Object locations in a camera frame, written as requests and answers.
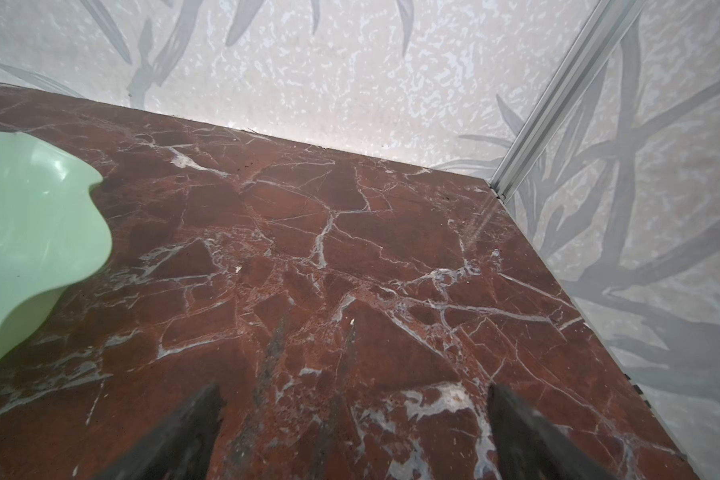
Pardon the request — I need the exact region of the light green wavy fruit bowl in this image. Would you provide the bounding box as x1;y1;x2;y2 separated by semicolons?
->
0;132;112;360

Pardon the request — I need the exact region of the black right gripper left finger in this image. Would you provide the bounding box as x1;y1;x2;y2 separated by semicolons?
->
95;384;225;480

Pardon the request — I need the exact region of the aluminium frame corner post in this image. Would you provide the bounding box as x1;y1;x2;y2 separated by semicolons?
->
490;0;645;201

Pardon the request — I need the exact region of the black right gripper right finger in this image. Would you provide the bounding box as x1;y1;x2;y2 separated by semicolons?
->
487;384;614;480

